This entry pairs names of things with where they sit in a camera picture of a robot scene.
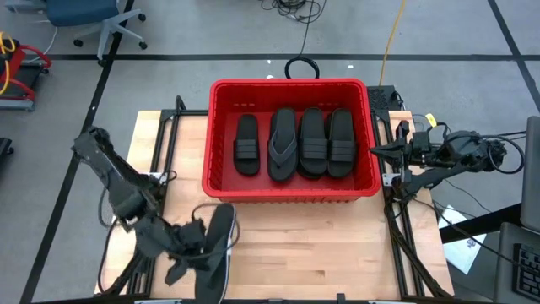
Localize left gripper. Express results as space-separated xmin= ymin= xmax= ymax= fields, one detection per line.
xmin=164 ymin=221 xmax=231 ymax=287

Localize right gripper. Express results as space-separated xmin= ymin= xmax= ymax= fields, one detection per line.
xmin=370 ymin=120 xmax=438 ymax=187

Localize black flip-flop white edge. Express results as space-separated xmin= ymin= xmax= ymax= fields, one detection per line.
xmin=194 ymin=202 xmax=237 ymax=304

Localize small black slide sandal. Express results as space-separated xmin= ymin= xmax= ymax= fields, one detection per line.
xmin=327 ymin=108 xmax=359 ymax=179

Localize red plastic bin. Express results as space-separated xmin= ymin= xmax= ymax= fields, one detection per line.
xmin=201 ymin=78 xmax=383 ymax=204

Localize black power box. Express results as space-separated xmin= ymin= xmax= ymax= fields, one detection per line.
xmin=365 ymin=85 xmax=402 ymax=111

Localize black desk beam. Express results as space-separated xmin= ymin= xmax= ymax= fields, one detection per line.
xmin=438 ymin=202 xmax=523 ymax=245

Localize white paper sheet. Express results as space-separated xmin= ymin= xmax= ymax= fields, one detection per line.
xmin=438 ymin=204 xmax=489 ymax=275

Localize grey desk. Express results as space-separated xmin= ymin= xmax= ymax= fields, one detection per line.
xmin=493 ymin=221 xmax=540 ymax=304

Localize grey monitor panel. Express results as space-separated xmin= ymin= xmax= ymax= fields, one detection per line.
xmin=519 ymin=116 xmax=540 ymax=233

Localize black keyboard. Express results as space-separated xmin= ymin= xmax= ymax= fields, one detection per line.
xmin=511 ymin=242 xmax=540 ymax=303

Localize red wheeled cart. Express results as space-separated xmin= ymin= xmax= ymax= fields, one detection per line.
xmin=0 ymin=31 xmax=53 ymax=112

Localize blue office chair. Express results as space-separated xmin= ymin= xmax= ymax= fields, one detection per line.
xmin=44 ymin=0 xmax=149 ymax=67

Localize black aluminium frame rail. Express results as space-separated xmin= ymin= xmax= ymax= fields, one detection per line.
xmin=370 ymin=107 xmax=455 ymax=299
xmin=94 ymin=95 xmax=210 ymax=296

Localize yellow floor cable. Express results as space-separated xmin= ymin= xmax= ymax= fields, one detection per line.
xmin=378 ymin=0 xmax=408 ymax=86

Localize black base cable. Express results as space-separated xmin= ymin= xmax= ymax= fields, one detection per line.
xmin=97 ymin=196 xmax=144 ymax=296

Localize black coiled cable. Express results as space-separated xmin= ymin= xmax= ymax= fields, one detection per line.
xmin=283 ymin=57 xmax=321 ymax=80

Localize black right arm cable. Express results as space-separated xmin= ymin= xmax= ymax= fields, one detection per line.
xmin=484 ymin=134 xmax=527 ymax=175

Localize black tangled floor cables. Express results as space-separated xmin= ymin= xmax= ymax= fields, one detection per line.
xmin=258 ymin=0 xmax=328 ymax=58

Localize white floor cable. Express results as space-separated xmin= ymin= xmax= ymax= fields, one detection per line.
xmin=40 ymin=24 xmax=59 ymax=64

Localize yellow hose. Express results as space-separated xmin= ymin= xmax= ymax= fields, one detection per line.
xmin=0 ymin=32 xmax=17 ymax=96

